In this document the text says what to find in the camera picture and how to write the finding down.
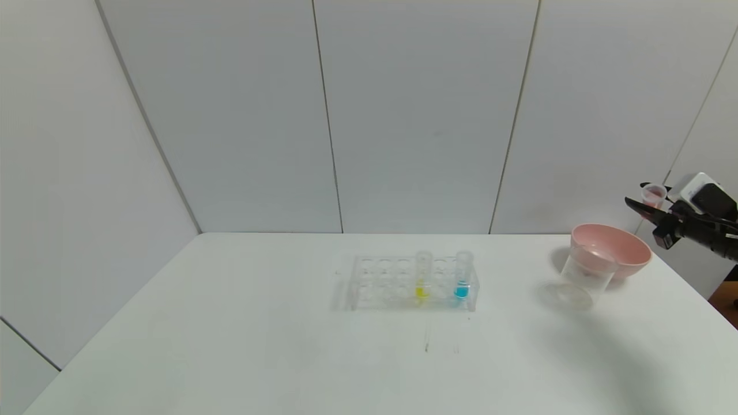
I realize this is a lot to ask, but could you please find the clear plastic beaker cup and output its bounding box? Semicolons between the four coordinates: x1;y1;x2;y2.
555;244;619;312

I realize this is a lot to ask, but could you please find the clear plastic test tube rack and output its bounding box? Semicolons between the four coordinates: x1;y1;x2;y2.
345;252;480;314

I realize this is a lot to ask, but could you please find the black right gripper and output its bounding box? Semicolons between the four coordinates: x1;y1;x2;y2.
624;182;738;262

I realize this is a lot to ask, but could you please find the brown cardboard box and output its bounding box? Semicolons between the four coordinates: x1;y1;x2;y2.
708;264;738;330

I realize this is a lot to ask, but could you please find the yellow pigment test tube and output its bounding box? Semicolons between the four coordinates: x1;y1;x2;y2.
415;250;433;300

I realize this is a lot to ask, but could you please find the blue pigment test tube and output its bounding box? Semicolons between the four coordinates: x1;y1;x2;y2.
454;250;475;300

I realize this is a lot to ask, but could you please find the red pigment test tube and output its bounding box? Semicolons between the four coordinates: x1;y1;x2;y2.
641;183;668;210

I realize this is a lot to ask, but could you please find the pink bowl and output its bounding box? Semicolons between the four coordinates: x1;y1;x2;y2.
570;224;653;281

